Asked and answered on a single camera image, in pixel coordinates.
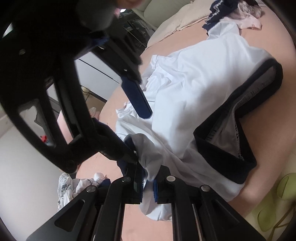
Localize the white navy-trimmed shirt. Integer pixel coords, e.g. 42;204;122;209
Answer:
115;23;282;221

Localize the pile of patterned clothes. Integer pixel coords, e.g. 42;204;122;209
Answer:
57;173;111;211

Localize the white wardrobe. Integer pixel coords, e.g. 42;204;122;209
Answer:
75;52;122;100

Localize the red blue plush doll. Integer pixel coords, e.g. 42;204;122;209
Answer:
40;135;48;143

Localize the green slipper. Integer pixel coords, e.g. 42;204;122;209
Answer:
256;201;276;232
276;173;296;201

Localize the grey-green padded headboard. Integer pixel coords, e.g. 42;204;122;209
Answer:
132;0;191;30

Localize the navy blue garment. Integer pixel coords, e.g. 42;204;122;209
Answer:
202;0;238;31

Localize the pink patterned garment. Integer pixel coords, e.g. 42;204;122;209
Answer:
220;1;263;30

